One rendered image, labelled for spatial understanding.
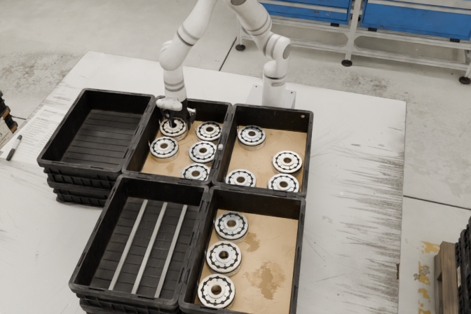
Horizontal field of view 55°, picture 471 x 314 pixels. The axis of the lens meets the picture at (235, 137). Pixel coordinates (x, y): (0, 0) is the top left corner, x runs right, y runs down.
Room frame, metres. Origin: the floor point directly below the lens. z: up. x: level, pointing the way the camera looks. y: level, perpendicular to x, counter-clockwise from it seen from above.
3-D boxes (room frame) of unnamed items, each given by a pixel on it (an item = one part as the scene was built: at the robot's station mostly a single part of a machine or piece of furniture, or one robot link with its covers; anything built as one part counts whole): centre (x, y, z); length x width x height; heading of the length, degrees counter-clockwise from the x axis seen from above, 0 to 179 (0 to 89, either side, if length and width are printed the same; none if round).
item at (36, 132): (1.40, 0.82, 0.70); 0.33 x 0.23 x 0.01; 163
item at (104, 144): (1.20, 0.48, 0.87); 0.40 x 0.30 x 0.11; 169
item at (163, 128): (1.26, 0.23, 0.86); 0.10 x 0.10 x 0.01
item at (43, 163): (1.20, 0.48, 0.92); 0.40 x 0.30 x 0.02; 169
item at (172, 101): (1.23, 0.21, 1.05); 0.11 x 0.09 x 0.06; 163
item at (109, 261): (0.74, 0.27, 0.87); 0.40 x 0.30 x 0.11; 169
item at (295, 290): (0.68, -0.02, 0.92); 0.40 x 0.30 x 0.02; 169
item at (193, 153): (1.12, 0.12, 0.86); 0.10 x 0.10 x 0.01
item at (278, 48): (1.43, -0.16, 1.04); 0.09 x 0.09 x 0.17; 53
